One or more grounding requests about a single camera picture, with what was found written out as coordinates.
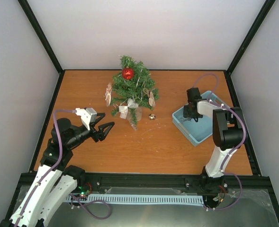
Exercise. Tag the red bauble ornament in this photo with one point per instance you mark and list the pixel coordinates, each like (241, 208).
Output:
(128, 73)

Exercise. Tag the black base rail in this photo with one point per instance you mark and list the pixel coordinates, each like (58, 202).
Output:
(184, 183)

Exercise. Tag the white mesh bow ornament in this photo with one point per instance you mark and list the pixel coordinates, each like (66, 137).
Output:
(123, 109)

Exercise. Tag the left back frame post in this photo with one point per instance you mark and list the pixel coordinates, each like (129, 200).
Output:
(40, 34)

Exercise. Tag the small circuit board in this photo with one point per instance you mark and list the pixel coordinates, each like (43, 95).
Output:
(83, 193)

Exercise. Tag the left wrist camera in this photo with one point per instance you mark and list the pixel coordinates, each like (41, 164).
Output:
(87, 115)

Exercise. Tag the light blue plastic basket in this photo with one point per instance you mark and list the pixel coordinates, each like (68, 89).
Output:
(197, 131)

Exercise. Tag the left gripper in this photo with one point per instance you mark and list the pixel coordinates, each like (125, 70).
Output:
(101, 134)

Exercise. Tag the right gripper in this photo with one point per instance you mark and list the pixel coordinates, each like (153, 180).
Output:
(185, 114)

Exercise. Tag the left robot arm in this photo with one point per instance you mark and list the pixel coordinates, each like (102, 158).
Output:
(55, 179)

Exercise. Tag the clear battery box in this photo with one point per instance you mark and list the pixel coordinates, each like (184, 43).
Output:
(134, 126)

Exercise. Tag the silver script word ornament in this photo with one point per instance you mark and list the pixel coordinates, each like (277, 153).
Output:
(182, 119)

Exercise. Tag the right back frame post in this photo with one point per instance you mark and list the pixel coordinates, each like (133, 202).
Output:
(265, 9)

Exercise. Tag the gold disco ball ornament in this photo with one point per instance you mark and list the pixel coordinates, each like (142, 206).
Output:
(152, 116)

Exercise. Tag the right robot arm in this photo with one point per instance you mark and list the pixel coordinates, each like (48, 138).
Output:
(228, 131)

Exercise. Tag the frame post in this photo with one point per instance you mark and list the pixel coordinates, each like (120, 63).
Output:
(40, 34)
(265, 9)

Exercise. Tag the light blue cable duct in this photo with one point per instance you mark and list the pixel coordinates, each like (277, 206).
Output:
(125, 199)

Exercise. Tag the small green christmas tree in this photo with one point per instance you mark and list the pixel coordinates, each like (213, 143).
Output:
(123, 89)

